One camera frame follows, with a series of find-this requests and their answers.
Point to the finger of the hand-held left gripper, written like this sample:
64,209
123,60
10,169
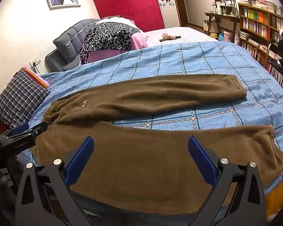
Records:
35,131
21,128

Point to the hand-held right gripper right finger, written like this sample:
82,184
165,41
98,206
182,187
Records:
202,160

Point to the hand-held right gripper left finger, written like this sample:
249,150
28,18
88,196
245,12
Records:
80,160

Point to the brown fleece pants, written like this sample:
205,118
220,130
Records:
143,164

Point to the dark plaid pillow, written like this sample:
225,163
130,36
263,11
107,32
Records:
21,98

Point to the orange-edged pink cloth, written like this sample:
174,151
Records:
43,81

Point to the grey tufted sofa cushions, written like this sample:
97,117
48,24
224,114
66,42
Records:
68,40

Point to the blue patterned blanket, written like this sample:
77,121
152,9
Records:
179,61

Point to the leopard print cloth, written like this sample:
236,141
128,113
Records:
108,36

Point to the pink bin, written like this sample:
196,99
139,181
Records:
227,36

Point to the white bed sheet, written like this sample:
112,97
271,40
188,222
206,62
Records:
193,34

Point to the white box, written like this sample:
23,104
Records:
207,26

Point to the wooden desk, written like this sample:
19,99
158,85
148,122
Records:
222,16

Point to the wooden bookshelf with books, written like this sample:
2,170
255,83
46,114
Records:
257,18

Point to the white wall socket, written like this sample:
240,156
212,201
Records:
35,61

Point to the wooden bed frame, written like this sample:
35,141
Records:
276,197

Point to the red padded wall panel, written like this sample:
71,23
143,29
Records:
127,2

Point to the wall stickers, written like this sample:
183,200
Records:
166,2

